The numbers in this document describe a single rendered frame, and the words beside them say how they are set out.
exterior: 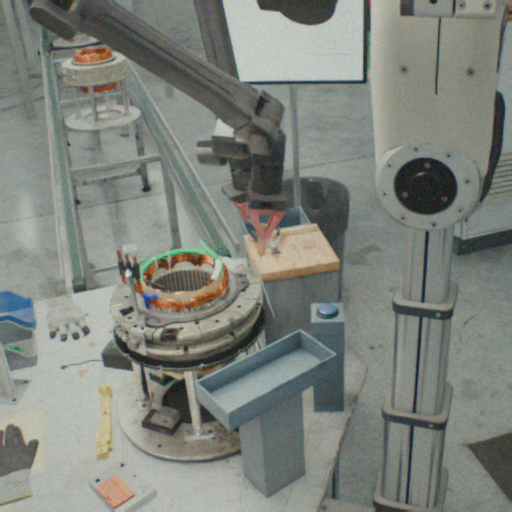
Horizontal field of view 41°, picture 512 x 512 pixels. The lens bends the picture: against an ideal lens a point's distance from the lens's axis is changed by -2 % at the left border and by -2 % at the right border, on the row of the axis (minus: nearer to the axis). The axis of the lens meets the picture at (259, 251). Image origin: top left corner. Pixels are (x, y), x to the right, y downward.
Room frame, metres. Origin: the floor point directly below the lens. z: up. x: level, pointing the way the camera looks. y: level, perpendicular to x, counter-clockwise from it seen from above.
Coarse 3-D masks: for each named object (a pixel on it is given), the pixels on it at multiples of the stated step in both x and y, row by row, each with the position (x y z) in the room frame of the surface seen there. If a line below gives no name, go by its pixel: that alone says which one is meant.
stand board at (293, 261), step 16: (272, 240) 1.49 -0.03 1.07; (288, 240) 1.48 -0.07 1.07; (304, 240) 1.48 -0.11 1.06; (320, 240) 1.47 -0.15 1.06; (256, 256) 1.42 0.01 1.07; (272, 256) 1.41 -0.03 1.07; (288, 256) 1.41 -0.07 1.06; (304, 256) 1.40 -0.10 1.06; (320, 256) 1.40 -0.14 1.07; (256, 272) 1.37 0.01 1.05; (272, 272) 1.34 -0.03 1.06; (288, 272) 1.35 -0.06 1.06; (304, 272) 1.35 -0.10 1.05; (320, 272) 1.36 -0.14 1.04
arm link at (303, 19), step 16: (32, 0) 1.00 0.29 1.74; (64, 0) 1.00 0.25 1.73; (256, 0) 0.86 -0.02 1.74; (272, 0) 0.85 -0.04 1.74; (288, 0) 0.85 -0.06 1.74; (304, 0) 0.84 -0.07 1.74; (320, 0) 0.83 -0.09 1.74; (336, 0) 0.83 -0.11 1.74; (288, 16) 0.86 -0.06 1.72; (304, 16) 0.85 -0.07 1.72; (320, 16) 0.85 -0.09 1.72
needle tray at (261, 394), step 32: (256, 352) 1.05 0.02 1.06; (288, 352) 1.09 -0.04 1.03; (320, 352) 1.06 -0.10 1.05; (224, 384) 1.01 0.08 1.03; (256, 384) 1.00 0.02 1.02; (288, 384) 0.96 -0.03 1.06; (224, 416) 0.90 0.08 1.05; (256, 416) 0.92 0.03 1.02; (288, 416) 0.98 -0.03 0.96; (256, 448) 0.96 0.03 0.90; (288, 448) 0.97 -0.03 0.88; (256, 480) 0.97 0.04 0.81; (288, 480) 0.97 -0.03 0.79
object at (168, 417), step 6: (162, 408) 1.16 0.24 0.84; (168, 408) 1.16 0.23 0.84; (174, 408) 1.16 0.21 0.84; (156, 414) 1.16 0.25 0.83; (162, 414) 1.14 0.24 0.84; (168, 414) 1.14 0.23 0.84; (174, 414) 1.14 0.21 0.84; (180, 414) 1.15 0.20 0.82; (156, 420) 1.14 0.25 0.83; (162, 420) 1.14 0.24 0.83; (168, 420) 1.13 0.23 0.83; (174, 420) 1.13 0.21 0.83; (168, 426) 1.12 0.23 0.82
